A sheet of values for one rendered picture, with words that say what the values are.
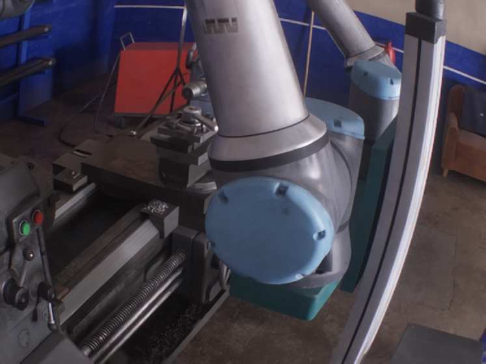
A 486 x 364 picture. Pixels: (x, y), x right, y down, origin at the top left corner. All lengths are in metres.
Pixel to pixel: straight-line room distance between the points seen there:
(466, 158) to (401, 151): 4.16
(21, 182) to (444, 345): 1.28
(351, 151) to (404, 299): 2.41
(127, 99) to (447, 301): 3.31
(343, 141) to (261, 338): 2.00
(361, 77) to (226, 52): 0.66
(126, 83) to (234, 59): 4.23
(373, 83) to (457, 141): 3.78
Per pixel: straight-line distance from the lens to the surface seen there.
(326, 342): 2.75
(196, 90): 2.41
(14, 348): 1.30
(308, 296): 0.89
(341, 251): 0.91
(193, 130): 1.85
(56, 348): 1.40
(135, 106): 4.88
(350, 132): 0.81
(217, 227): 0.67
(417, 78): 0.88
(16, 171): 1.19
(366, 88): 1.25
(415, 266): 3.53
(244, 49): 0.63
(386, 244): 0.99
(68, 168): 2.23
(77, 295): 1.57
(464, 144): 4.98
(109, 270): 1.69
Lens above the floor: 1.83
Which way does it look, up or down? 27 degrees down
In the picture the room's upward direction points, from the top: 6 degrees clockwise
